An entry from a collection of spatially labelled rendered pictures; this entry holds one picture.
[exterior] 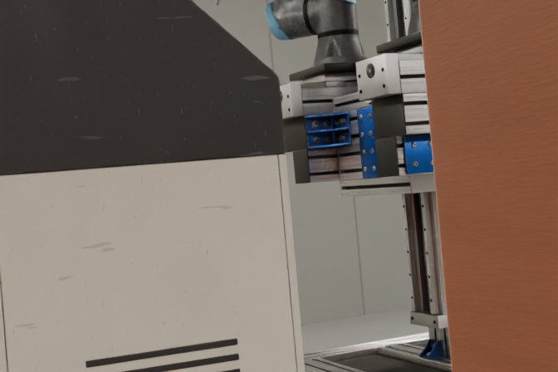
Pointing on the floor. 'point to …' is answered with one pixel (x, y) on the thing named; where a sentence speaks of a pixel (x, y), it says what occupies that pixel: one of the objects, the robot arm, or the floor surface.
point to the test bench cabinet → (151, 268)
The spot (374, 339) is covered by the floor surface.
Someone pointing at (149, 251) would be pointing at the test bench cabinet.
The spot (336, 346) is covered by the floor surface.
